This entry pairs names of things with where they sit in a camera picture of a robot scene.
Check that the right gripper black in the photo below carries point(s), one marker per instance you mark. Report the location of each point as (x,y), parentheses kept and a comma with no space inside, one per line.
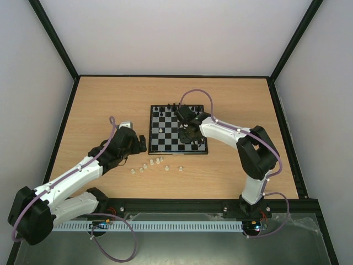
(187,132)

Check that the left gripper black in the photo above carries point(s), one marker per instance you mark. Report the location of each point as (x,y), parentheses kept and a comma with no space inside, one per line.
(136,148)

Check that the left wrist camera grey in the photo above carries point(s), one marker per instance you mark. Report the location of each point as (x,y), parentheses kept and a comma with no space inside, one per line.
(126,124)

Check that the black aluminium frame rail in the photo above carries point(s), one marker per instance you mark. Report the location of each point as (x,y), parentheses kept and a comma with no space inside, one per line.
(229,208)

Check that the white slotted cable duct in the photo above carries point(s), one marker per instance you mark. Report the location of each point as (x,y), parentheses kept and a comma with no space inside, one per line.
(151,226)

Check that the black white chess board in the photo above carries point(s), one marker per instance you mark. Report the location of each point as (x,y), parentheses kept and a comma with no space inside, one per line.
(167,142)

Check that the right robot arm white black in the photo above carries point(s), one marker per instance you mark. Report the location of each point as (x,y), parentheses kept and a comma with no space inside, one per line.
(257,153)

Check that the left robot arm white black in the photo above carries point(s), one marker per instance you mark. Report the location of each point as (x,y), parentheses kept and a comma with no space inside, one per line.
(35,212)

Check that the metal sheet front panel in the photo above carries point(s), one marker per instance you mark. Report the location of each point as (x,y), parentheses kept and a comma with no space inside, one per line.
(293,240)

